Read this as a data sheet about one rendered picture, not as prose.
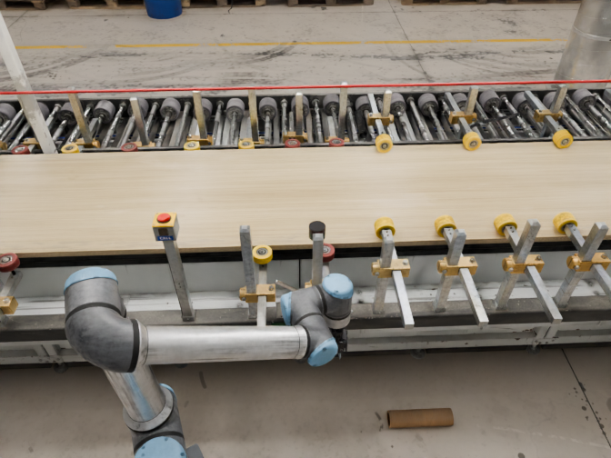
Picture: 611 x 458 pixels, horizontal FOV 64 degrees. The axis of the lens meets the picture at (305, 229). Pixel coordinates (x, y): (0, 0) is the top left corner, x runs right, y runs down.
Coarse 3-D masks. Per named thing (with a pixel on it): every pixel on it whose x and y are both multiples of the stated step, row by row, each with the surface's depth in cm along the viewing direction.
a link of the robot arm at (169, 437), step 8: (168, 432) 146; (176, 432) 148; (144, 440) 143; (152, 440) 141; (160, 440) 141; (168, 440) 141; (176, 440) 145; (184, 440) 149; (136, 448) 144; (144, 448) 140; (152, 448) 139; (160, 448) 139; (168, 448) 139; (176, 448) 140; (184, 448) 146; (136, 456) 138; (144, 456) 138; (152, 456) 138; (160, 456) 138; (168, 456) 138; (176, 456) 138; (184, 456) 139
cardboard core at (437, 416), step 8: (440, 408) 233; (448, 408) 233; (392, 416) 229; (400, 416) 229; (408, 416) 229; (416, 416) 229; (424, 416) 229; (432, 416) 229; (440, 416) 229; (448, 416) 229; (392, 424) 228; (400, 424) 229; (408, 424) 229; (416, 424) 229; (424, 424) 229; (432, 424) 230; (440, 424) 230; (448, 424) 230
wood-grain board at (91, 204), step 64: (0, 192) 223; (64, 192) 223; (128, 192) 223; (192, 192) 223; (256, 192) 223; (320, 192) 223; (384, 192) 223; (448, 192) 223; (512, 192) 223; (576, 192) 223
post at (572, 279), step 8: (600, 224) 170; (592, 232) 174; (600, 232) 171; (592, 240) 174; (600, 240) 174; (584, 248) 179; (592, 248) 176; (584, 256) 179; (592, 256) 179; (568, 272) 189; (576, 272) 185; (584, 272) 185; (568, 280) 190; (576, 280) 188; (560, 288) 195; (568, 288) 191; (560, 296) 196; (568, 296) 195
